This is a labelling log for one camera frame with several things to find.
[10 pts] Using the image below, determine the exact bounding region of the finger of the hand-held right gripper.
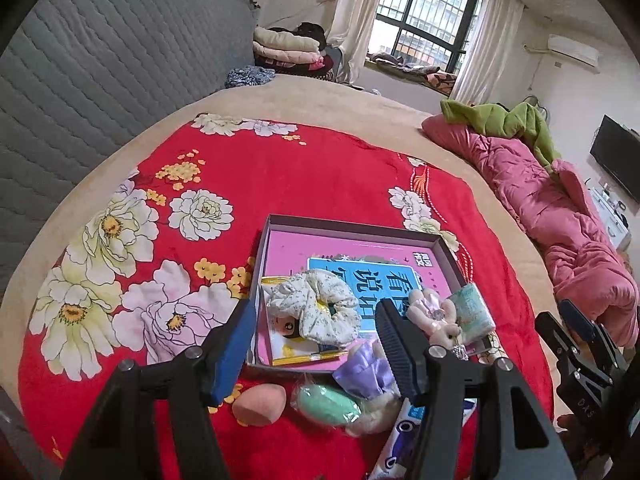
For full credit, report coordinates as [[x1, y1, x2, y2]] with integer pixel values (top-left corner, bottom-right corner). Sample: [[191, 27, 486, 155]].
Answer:
[[534, 311, 601, 391], [559, 299, 632, 376]]

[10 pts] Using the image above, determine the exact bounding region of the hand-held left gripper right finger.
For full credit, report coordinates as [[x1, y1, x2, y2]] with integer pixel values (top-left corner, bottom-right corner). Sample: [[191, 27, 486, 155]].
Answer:
[[375, 299, 573, 480]]

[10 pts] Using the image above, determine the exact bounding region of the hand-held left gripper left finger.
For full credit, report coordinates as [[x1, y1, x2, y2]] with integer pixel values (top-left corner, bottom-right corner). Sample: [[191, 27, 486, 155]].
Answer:
[[60, 297, 258, 480]]

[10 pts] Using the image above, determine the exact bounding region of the small pink plush keychain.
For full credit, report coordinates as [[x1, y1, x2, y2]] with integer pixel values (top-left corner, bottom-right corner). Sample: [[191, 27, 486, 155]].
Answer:
[[405, 290, 463, 361]]

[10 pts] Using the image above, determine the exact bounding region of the yellow wet wipes pack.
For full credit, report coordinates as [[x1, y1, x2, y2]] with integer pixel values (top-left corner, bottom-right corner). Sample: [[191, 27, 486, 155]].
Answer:
[[265, 275, 348, 367]]

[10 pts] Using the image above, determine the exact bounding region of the green printed tissue pack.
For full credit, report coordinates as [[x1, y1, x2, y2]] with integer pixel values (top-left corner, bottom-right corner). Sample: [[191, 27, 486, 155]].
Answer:
[[450, 282, 496, 346]]

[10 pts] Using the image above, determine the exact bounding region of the blue wet wipes pack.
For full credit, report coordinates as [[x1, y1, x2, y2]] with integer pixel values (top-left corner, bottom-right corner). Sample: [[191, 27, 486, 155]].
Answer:
[[370, 395, 476, 480]]

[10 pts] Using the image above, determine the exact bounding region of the green sponge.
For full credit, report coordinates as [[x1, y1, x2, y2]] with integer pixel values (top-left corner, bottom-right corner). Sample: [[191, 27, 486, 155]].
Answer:
[[295, 382, 362, 426]]

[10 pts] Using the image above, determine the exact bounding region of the white floral scrunchie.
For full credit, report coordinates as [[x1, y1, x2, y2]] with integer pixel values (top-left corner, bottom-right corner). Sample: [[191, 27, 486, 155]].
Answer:
[[268, 269, 361, 346]]

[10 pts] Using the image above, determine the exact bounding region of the shallow cardboard box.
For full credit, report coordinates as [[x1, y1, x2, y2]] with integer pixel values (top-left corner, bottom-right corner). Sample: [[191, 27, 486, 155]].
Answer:
[[246, 214, 493, 373]]

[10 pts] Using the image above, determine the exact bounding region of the peach makeup sponge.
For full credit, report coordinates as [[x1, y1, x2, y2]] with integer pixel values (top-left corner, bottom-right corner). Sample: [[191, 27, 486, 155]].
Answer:
[[232, 384, 287, 428]]

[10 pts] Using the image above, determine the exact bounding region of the white tv cabinet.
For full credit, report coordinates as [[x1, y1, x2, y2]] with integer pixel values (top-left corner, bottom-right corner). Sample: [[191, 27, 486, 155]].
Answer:
[[590, 187, 633, 251]]

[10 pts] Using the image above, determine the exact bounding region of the pink book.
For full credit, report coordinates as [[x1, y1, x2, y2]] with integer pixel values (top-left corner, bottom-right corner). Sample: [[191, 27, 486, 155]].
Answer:
[[257, 230, 451, 366]]

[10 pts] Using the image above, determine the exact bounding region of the pink quilt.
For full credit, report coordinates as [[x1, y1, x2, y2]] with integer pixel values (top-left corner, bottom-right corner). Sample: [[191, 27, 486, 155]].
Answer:
[[422, 112, 640, 346]]

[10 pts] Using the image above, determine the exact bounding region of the black television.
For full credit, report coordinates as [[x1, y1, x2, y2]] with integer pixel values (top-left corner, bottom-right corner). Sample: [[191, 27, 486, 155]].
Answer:
[[590, 115, 640, 201]]

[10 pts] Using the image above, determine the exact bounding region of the red floral blanket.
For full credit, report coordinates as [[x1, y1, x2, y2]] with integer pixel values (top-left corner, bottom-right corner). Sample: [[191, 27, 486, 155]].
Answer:
[[17, 112, 556, 480]]

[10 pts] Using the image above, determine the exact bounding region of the green blanket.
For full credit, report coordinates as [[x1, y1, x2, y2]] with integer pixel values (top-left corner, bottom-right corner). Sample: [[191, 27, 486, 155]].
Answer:
[[440, 99, 563, 173]]

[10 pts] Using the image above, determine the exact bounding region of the beige bed sheet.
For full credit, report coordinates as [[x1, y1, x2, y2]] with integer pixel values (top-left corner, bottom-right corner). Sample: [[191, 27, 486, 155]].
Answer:
[[0, 72, 631, 480]]

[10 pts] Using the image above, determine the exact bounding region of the patterned windowsill blanket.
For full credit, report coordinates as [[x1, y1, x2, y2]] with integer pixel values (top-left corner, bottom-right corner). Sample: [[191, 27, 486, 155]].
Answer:
[[367, 52, 458, 93]]

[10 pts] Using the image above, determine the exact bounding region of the blue patterned cloth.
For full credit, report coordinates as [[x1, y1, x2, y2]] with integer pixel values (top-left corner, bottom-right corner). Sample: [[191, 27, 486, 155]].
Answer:
[[225, 66, 276, 88]]

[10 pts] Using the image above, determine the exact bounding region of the white air conditioner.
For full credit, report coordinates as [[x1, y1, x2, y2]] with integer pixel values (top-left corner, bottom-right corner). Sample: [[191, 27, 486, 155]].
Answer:
[[547, 34, 601, 68]]

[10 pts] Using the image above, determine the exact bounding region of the white curtain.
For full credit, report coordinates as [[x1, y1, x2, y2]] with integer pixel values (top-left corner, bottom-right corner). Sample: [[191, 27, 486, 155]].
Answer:
[[327, 0, 393, 86], [450, 0, 526, 106]]

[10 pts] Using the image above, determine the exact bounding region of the grey quilted headboard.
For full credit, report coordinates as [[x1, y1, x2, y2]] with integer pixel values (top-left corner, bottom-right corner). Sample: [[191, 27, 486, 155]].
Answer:
[[0, 0, 258, 301]]

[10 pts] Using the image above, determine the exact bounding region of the pink folded blanket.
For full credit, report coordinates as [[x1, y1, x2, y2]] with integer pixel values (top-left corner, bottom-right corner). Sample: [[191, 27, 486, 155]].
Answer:
[[252, 42, 322, 64]]

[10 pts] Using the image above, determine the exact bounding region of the cream folded blanket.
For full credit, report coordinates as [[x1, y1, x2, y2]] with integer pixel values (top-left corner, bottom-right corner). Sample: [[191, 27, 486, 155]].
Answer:
[[252, 26, 326, 52]]

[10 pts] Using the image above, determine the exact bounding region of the black garment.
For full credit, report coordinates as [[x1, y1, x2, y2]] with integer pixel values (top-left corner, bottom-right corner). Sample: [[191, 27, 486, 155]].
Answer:
[[295, 22, 328, 41]]

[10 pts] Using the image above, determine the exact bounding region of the barred window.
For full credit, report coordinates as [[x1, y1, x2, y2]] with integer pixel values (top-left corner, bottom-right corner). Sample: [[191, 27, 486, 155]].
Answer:
[[375, 0, 483, 68]]

